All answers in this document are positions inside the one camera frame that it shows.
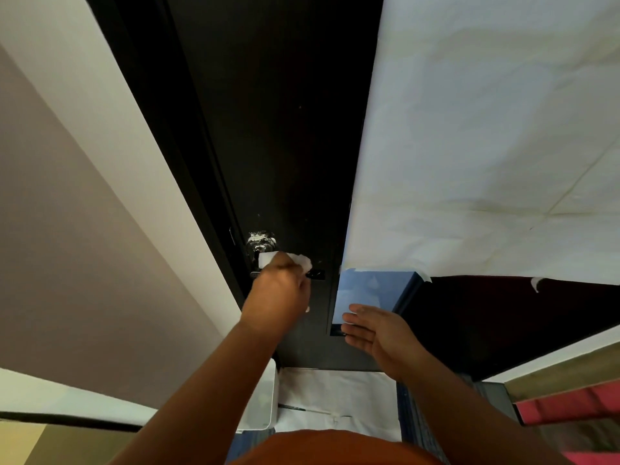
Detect person's left hand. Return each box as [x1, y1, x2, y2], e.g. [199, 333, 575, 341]
[241, 252, 312, 337]

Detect person's right hand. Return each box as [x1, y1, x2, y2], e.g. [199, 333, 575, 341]
[340, 304, 432, 383]

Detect white masking tape piece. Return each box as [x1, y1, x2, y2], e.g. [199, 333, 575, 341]
[258, 252, 313, 274]

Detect person's left forearm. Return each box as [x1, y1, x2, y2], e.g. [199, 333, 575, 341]
[109, 318, 278, 465]

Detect person's right forearm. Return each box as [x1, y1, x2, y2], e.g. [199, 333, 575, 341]
[396, 354, 573, 465]

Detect blue glass door pane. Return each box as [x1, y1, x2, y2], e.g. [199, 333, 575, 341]
[332, 268, 423, 336]

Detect white paper floor sheet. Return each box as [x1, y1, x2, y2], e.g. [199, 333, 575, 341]
[275, 367, 403, 442]

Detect thin paintbrush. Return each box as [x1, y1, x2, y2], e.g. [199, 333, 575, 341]
[278, 403, 354, 420]

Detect white plastic tray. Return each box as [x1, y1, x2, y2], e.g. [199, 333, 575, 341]
[235, 358, 280, 432]

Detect orange shirt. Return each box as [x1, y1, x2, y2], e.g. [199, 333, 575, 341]
[232, 429, 442, 465]

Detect dark brown door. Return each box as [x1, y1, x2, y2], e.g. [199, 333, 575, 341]
[164, 0, 620, 383]

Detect red cloth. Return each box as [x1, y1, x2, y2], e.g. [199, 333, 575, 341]
[512, 380, 620, 427]

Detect large white paper sheet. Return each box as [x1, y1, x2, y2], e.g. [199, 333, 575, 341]
[341, 0, 620, 286]

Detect white panel with black edge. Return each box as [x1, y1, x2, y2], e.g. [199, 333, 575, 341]
[0, 367, 159, 433]

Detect paint-spattered metal door handle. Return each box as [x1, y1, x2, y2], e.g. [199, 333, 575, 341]
[245, 231, 326, 281]

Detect black door frame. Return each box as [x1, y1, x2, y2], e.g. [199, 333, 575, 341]
[83, 0, 249, 306]

